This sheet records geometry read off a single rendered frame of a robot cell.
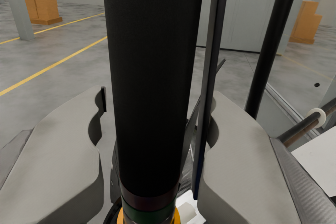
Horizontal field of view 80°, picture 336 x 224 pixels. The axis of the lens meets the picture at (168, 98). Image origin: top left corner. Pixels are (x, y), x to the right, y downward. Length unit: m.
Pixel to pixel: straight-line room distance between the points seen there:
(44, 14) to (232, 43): 6.16
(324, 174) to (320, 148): 0.06
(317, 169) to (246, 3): 5.26
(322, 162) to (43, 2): 8.27
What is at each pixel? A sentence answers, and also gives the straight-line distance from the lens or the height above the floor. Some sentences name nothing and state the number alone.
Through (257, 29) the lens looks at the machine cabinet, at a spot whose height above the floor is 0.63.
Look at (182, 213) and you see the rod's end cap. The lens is 0.19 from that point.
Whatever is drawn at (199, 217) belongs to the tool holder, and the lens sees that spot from 0.20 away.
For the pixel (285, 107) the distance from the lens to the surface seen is 1.29.
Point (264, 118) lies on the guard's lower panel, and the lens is 1.49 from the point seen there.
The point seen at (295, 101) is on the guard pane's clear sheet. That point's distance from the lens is 1.25.
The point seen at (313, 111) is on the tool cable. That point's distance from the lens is 0.38.
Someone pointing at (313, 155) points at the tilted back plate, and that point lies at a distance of 0.55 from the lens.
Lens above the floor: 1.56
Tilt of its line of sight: 30 degrees down
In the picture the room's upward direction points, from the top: 4 degrees clockwise
